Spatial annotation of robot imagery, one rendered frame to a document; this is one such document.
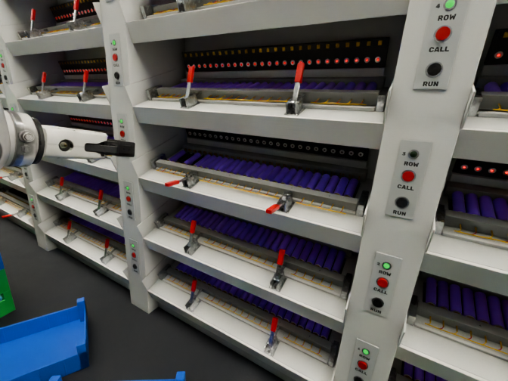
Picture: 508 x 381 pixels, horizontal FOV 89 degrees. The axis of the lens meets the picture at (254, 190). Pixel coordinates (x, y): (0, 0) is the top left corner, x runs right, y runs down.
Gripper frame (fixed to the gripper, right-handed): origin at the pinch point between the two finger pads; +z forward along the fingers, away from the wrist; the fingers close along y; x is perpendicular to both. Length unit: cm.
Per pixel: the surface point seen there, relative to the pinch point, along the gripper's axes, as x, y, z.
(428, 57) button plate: -19, -53, 9
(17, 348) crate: 61, 31, -7
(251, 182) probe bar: 3.9, -23.4, 17.4
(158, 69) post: -21.9, 11.5, 17.7
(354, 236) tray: 9, -48, 14
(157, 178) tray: 8.0, 4.9, 14.9
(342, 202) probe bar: 4.2, -44.0, 17.6
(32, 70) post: -22, 82, 15
